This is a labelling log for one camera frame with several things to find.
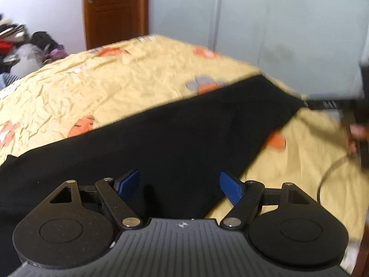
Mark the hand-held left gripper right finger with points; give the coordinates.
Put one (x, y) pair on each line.
(230, 187)

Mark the pile of folded clothes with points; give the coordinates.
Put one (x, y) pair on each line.
(10, 34)

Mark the blue fleece blanket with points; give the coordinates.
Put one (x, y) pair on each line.
(7, 80)

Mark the yellow floral quilt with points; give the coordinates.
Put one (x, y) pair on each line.
(115, 78)

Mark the purple cloth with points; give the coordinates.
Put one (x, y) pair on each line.
(59, 53)

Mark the black pants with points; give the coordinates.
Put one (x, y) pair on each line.
(144, 150)

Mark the grey plastic bag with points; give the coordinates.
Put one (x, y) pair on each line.
(24, 60)

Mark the black cloth bundle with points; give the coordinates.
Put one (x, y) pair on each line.
(43, 41)

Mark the pale flower print wardrobe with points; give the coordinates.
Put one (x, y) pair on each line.
(245, 20)

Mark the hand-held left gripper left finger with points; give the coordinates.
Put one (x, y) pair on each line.
(128, 183)

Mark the brown wooden door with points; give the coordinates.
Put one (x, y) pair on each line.
(115, 11)

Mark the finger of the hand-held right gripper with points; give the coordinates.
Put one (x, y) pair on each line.
(331, 104)

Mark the person's right hand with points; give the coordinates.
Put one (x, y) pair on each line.
(360, 132)

